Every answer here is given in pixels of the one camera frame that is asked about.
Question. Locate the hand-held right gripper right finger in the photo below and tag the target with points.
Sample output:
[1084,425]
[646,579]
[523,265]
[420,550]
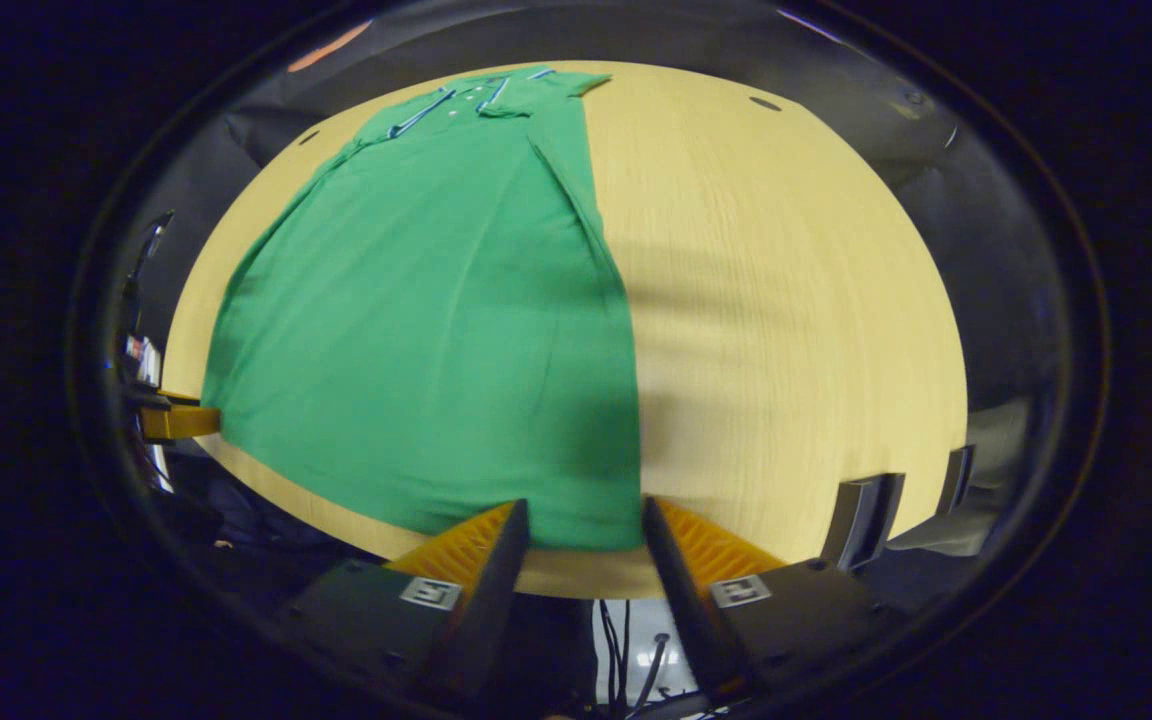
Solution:
[686,600]

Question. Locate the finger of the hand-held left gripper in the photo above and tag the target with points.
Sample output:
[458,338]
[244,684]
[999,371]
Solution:
[186,422]

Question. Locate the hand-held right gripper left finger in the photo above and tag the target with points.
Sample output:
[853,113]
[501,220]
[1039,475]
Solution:
[481,600]

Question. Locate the green T-shirt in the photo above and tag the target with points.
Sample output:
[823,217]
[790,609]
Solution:
[416,330]

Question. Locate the black backdrop cloth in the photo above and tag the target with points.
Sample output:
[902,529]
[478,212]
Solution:
[636,40]

